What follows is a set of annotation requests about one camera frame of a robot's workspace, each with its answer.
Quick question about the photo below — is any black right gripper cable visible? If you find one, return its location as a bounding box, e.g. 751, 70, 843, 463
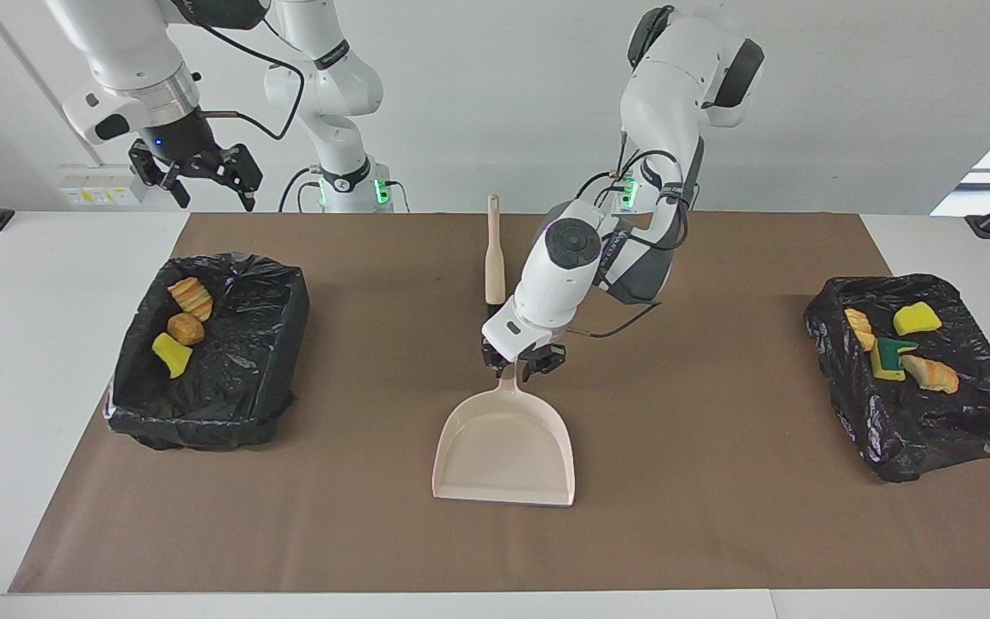
173, 0, 307, 143

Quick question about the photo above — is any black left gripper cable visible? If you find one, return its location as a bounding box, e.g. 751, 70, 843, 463
565, 129, 694, 339

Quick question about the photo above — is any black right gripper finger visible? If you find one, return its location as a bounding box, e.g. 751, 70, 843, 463
203, 144, 263, 211
128, 144, 191, 209

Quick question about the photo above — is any pale pink plastic dustpan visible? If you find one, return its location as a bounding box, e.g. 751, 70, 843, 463
432, 363, 577, 508

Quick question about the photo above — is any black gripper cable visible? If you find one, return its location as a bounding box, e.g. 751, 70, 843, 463
565, 129, 694, 339
173, 0, 307, 143

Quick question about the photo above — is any orange striped croissant piece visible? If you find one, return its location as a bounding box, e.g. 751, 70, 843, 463
844, 308, 877, 352
901, 354, 960, 395
168, 277, 214, 322

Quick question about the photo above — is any yellow sponge piece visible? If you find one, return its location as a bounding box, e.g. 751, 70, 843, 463
893, 302, 944, 337
152, 333, 193, 379
870, 337, 920, 382

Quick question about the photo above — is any brown bread bun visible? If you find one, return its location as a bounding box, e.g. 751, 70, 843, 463
167, 313, 205, 346

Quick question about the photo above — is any brown table mat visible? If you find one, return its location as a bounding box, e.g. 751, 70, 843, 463
8, 212, 990, 594

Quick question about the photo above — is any beige hand brush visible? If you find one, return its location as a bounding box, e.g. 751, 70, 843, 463
484, 193, 507, 307

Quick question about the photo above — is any bin wrapped in black bag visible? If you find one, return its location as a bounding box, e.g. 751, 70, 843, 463
803, 273, 990, 483

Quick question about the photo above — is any white wall socket box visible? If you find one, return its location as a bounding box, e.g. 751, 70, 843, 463
59, 165, 150, 207

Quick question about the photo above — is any open bin lined black bag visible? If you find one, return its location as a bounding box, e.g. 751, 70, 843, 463
105, 252, 311, 451

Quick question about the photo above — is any white wall cable duct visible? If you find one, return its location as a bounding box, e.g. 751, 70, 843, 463
0, 0, 102, 169

